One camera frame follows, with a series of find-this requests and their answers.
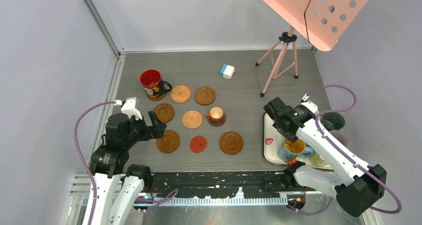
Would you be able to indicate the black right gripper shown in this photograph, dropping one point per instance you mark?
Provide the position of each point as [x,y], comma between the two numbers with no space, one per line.
[290,137]

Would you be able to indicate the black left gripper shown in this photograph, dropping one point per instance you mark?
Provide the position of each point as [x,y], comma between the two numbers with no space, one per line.
[158,128]

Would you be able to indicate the brown ringed coaster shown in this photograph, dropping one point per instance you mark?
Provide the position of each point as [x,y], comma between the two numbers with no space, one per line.
[231,143]
[169,142]
[205,95]
[156,97]
[165,112]

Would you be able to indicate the woven rattan coaster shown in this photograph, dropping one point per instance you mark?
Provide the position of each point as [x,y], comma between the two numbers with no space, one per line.
[192,119]
[180,94]

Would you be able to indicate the blue butterfly plate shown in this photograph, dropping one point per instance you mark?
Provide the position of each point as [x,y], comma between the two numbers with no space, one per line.
[289,151]

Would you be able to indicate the red apple paper coaster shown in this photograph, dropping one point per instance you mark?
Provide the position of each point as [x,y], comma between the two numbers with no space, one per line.
[198,144]

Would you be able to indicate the black floral mug red inside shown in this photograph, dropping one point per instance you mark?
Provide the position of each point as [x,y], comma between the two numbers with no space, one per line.
[153,84]

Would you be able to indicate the dark walnut coaster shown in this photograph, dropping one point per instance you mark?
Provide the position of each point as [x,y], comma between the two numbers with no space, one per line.
[217,123]

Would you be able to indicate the small orange cup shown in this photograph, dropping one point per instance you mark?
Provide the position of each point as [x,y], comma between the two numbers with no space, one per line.
[215,115]

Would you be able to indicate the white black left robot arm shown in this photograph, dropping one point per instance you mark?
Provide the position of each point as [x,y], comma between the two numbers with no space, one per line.
[105,172]

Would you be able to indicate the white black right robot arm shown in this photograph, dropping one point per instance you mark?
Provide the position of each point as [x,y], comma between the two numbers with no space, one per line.
[354,183]

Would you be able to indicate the white tray black rim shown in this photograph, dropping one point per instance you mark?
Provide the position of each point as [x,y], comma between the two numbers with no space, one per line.
[271,141]

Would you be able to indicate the dark green mug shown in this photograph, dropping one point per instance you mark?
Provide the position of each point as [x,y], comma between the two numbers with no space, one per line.
[333,121]

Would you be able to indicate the pale yellow green mug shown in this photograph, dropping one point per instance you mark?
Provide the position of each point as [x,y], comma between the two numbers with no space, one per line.
[316,160]

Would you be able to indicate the grey purple mug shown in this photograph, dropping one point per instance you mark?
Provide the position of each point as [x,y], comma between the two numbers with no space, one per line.
[341,137]

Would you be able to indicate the blue white toy block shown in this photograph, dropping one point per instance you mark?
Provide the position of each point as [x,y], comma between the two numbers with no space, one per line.
[227,71]

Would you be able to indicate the pink music stand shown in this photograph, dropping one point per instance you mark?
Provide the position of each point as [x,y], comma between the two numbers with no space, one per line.
[320,22]

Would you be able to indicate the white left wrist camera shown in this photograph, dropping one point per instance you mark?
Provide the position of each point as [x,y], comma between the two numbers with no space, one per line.
[129,108]

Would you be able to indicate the aluminium frame post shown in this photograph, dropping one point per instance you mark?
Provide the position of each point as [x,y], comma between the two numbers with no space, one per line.
[92,8]

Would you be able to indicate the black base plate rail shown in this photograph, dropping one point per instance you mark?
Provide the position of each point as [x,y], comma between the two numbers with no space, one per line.
[209,189]

